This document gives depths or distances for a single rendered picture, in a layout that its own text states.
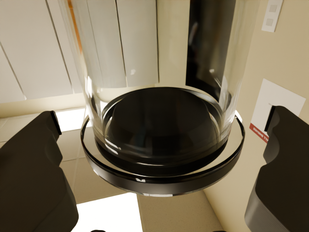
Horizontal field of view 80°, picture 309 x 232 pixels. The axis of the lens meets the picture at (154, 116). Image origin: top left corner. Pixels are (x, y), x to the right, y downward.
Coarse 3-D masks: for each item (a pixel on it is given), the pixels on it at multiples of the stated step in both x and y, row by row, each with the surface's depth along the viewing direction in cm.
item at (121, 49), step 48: (96, 0) 6; (144, 0) 5; (192, 0) 5; (240, 0) 6; (96, 48) 7; (144, 48) 6; (192, 48) 6; (240, 48) 7; (96, 96) 8; (144, 96) 7; (192, 96) 7; (96, 144) 11; (144, 144) 8; (192, 144) 9; (240, 144) 10; (192, 192) 9
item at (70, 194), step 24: (48, 120) 10; (24, 144) 8; (48, 144) 8; (0, 168) 7; (24, 168) 7; (48, 168) 7; (0, 192) 6; (24, 192) 6; (48, 192) 6; (72, 192) 7; (0, 216) 5; (24, 216) 5; (48, 216) 5; (72, 216) 6
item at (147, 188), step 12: (96, 168) 10; (228, 168) 10; (108, 180) 10; (120, 180) 9; (192, 180) 9; (204, 180) 9; (216, 180) 9; (144, 192) 9; (156, 192) 9; (168, 192) 9; (180, 192) 9
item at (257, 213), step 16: (272, 112) 10; (288, 112) 9; (272, 128) 10; (288, 128) 8; (304, 128) 8; (272, 144) 8; (288, 144) 7; (304, 144) 7; (272, 160) 8; (288, 160) 7; (304, 160) 7; (272, 176) 6; (288, 176) 6; (304, 176) 6; (256, 192) 6; (272, 192) 6; (288, 192) 6; (304, 192) 6; (256, 208) 6; (272, 208) 5; (288, 208) 5; (304, 208) 5; (256, 224) 6; (272, 224) 5; (288, 224) 5; (304, 224) 5
